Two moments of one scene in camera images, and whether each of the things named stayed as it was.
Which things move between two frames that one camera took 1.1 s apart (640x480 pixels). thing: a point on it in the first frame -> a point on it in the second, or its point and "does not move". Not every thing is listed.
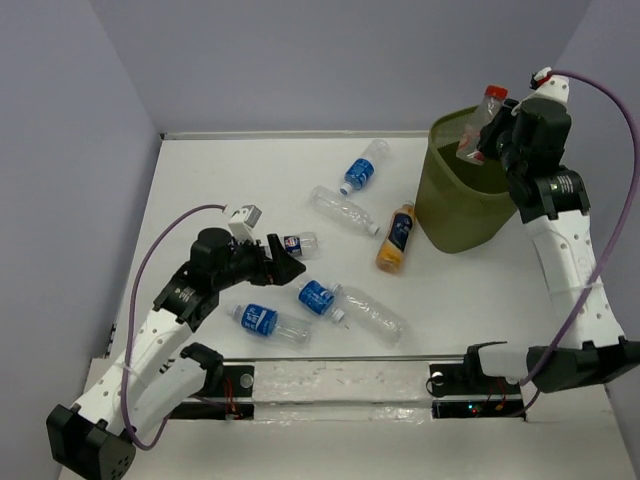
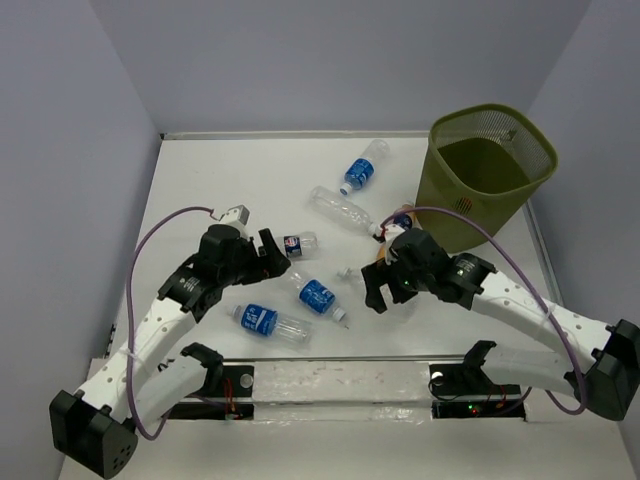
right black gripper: x=504 y=118 -> x=378 y=273
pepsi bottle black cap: x=303 y=245 does not move
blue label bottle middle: x=319 y=299 does not move
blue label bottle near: x=267 y=321 does not move
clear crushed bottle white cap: x=375 y=319 -> x=405 y=310
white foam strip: x=358 y=393 does not move
